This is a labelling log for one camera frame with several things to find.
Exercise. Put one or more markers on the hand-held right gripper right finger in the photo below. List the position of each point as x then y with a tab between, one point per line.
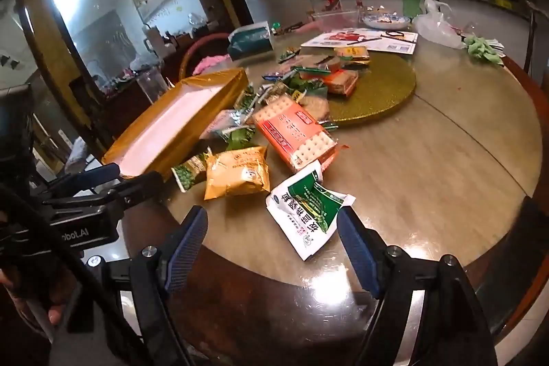
358	250

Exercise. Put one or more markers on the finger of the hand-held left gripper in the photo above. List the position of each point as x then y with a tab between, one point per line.
98	175
137	186

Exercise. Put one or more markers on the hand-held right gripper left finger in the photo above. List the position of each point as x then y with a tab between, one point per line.
188	246

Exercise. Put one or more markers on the white green snack packet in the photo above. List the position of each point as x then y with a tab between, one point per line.
309	203

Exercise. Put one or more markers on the yellow snack packet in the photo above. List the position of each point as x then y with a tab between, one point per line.
236	173

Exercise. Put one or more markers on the gold cardboard box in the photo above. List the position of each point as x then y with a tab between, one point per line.
223	104

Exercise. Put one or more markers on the orange cracker pack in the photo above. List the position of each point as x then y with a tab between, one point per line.
291	134

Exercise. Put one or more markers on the person's left hand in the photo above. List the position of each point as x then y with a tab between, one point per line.
55	313

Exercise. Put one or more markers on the green pea snack packet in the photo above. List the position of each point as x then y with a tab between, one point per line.
191	173

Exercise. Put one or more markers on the dark wooden sideboard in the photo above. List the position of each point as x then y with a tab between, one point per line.
120	104

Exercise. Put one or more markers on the pink cloth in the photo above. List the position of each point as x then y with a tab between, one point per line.
210	63

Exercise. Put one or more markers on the white jug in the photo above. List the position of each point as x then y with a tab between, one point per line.
153	42

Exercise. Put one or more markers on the curved back wooden chair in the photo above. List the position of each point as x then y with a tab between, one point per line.
193	46

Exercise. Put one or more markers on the gold glitter round turntable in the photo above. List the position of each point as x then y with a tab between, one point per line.
377	91

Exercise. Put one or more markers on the pile of mixed snack packets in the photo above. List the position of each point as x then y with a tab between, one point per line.
339	81

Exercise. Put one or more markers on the green tissue pack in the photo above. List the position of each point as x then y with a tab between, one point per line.
251	42

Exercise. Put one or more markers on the printed paper flyer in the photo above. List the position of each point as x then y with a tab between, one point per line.
386	45

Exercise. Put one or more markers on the black pen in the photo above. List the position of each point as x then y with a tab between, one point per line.
364	41

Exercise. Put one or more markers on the black hair band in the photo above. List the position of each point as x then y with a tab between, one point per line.
396	34

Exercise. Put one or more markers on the blue white plate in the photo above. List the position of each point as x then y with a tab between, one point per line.
386	23

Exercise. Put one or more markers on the clear plastic container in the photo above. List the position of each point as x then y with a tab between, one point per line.
336	18

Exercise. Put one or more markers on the white plastic bag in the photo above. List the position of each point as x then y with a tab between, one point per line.
437	27

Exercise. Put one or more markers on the crumpled green wrapper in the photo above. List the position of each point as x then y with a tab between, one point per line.
482	48

